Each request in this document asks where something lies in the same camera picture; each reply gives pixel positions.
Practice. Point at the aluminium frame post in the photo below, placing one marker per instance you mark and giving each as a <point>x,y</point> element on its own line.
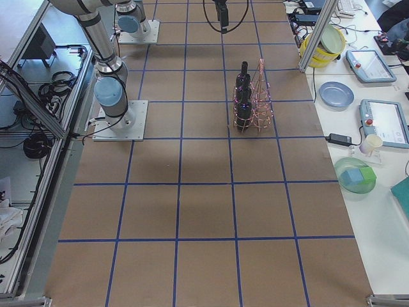
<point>317,33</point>

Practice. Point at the copper wire wine basket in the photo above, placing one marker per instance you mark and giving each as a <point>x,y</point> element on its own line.
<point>262,113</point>

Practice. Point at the teal tray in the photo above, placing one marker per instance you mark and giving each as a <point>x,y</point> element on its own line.
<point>401,193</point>

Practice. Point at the teach pendant lower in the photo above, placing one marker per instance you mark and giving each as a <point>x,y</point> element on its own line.
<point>385,119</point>

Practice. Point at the paper cup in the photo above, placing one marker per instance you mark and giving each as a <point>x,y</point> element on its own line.
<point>371,143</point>

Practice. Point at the teach pendant upper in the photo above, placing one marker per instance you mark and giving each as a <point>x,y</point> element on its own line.
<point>370,67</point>

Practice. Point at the green plate in basket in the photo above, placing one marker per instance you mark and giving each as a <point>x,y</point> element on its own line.
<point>331,40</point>

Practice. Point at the blue plate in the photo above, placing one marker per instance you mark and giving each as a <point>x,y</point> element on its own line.
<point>336,95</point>

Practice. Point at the black power adapter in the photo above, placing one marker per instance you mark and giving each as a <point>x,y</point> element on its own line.
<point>306,20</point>

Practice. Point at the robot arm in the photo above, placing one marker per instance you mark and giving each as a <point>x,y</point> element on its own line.
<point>132,19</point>
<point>111,71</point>

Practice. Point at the black power brick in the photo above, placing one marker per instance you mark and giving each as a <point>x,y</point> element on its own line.
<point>338,139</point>

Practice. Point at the green bowl with blocks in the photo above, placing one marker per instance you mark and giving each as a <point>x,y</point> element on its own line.
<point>355,175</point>

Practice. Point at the teach pendant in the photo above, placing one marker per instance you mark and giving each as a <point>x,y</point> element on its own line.
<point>385,119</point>
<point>370,67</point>

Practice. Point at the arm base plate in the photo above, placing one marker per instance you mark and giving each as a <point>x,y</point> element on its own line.
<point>146,34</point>
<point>130,127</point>

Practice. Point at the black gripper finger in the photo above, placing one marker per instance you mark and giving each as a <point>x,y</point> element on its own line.
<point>222,14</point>

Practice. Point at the yellow rimmed wooden basket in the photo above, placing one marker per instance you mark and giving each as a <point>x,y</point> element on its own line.
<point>322,58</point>

